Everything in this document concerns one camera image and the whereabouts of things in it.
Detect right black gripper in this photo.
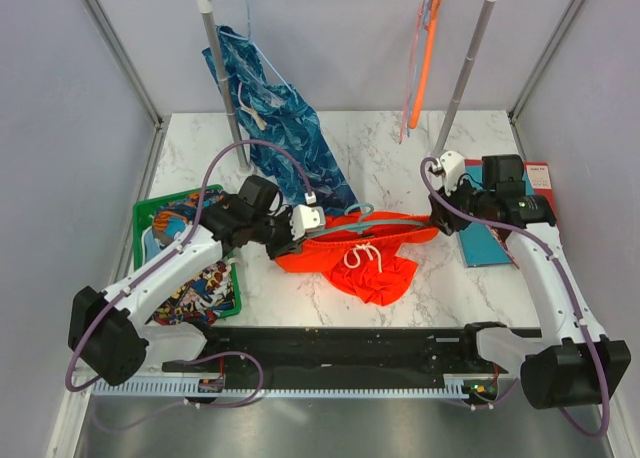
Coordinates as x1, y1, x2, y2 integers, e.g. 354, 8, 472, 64
428, 170, 496, 236

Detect teal plastic hanger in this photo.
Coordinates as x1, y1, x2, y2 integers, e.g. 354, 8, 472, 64
308, 207, 427, 238

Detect orange shorts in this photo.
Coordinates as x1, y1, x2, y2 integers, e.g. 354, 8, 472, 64
276, 211, 439, 306

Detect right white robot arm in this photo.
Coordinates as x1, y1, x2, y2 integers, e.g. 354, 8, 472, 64
421, 152, 631, 409

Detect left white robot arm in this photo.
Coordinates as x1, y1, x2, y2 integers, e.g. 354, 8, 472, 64
68, 175, 325, 386

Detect blue patterned shorts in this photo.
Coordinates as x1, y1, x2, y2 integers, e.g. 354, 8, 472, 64
217, 26, 357, 216

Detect colourful comic print shorts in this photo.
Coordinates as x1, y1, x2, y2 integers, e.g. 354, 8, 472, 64
140, 189, 237, 327

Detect orange plastic hanger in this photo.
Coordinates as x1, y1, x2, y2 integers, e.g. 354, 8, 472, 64
407, 0, 448, 130

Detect teal folder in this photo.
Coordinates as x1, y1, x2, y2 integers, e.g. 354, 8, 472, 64
457, 159, 526, 269

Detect red book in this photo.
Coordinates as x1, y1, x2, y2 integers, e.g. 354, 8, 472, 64
465, 159, 557, 213

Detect green plastic basket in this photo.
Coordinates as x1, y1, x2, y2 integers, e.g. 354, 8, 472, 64
132, 183, 244, 320

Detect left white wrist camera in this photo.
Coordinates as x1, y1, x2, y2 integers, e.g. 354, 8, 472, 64
290, 192, 326, 240

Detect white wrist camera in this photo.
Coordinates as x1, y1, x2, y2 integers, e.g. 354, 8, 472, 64
430, 151, 466, 196
290, 192, 326, 240

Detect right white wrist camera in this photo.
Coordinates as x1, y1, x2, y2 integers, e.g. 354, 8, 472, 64
430, 151, 466, 196

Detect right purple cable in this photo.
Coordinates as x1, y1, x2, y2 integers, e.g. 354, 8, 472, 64
418, 157, 612, 438

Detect purple cable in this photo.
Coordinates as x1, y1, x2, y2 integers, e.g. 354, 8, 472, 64
418, 157, 612, 438
65, 138, 318, 410

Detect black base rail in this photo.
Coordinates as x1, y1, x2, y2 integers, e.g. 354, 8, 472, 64
162, 326, 515, 388

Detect white cable duct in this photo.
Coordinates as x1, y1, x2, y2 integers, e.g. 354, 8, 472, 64
92, 375, 498, 400

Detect light blue wire hanger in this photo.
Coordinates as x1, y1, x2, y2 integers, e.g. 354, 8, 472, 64
243, 0, 299, 93

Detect pink wire hanger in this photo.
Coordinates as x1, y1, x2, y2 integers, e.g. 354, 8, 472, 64
399, 0, 431, 144

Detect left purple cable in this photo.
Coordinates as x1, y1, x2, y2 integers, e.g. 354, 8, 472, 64
65, 138, 318, 410

